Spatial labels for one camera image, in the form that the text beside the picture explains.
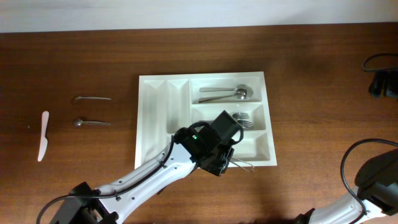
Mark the metal teaspoon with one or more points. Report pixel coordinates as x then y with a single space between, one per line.
79 122
78 98

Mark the large metal spoon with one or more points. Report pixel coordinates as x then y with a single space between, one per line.
212 89
217 98

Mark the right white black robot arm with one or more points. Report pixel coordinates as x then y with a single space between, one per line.
374 194

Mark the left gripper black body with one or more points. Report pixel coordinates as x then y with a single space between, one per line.
221 160

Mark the metal fork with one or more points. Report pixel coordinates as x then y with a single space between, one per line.
245 124
240 115

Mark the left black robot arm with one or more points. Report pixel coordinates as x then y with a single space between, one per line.
208 146

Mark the white cutlery organizer tray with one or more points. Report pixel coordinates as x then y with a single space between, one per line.
170 102

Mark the metal table knife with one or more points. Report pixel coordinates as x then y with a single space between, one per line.
245 169
241 161

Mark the white plastic knife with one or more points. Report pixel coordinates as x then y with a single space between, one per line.
43 139

